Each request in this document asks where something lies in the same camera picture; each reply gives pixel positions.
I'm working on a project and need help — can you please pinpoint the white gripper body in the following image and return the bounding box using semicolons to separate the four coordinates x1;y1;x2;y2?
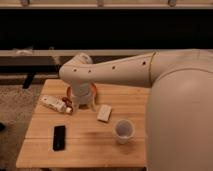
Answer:
71;83;93;105

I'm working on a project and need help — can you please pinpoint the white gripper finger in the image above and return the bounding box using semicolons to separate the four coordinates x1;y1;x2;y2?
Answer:
72;103;79;113
89;103;96;112

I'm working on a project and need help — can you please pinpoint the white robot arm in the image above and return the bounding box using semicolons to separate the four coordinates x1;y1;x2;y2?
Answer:
59;49;213;171

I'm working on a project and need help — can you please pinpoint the orange bowl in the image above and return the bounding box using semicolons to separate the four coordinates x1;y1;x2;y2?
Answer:
67;83;97;103

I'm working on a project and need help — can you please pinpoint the white bottle with red cap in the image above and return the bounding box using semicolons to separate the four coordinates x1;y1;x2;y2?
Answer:
40;95;72;113

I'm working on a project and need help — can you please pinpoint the white rectangular block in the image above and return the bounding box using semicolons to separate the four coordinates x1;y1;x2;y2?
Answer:
97;105;112;122

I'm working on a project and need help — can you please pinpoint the black rectangular remote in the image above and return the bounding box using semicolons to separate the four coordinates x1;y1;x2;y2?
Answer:
53;125;66;151

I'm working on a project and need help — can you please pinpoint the wooden table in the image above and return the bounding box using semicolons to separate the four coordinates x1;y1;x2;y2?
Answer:
16;84;149;168

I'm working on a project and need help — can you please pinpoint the long grey bench rail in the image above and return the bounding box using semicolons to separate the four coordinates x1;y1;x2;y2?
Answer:
0;49;149;66

